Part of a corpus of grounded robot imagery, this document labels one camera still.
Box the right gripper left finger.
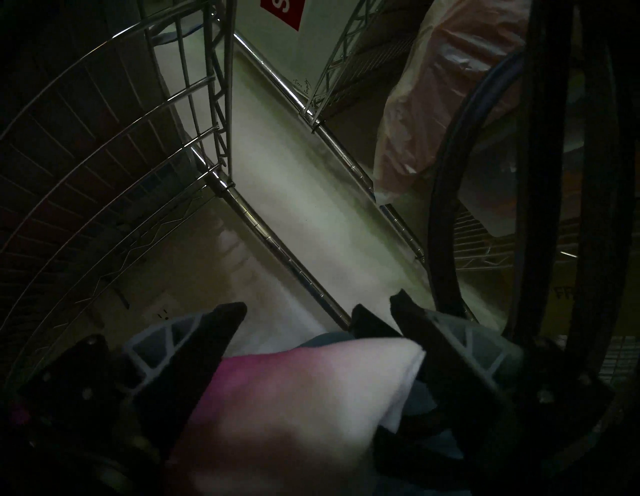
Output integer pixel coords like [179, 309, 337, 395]
[16, 302, 248, 457]

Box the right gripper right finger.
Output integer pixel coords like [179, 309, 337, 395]
[390, 291, 616, 472]

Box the pink white ombre cushion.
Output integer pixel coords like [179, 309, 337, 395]
[162, 337, 427, 496]

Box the teal tufted cushion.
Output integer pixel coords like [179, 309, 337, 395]
[300, 331, 466, 496]

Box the clear plastic bag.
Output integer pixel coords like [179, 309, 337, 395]
[372, 0, 531, 206]

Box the white box red label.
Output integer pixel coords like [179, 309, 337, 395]
[235, 0, 381, 101]

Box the chrome wire shelving rack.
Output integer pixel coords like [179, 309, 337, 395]
[232, 0, 581, 273]
[0, 0, 353, 332]

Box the black rubber hose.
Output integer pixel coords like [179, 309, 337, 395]
[429, 0, 640, 351]

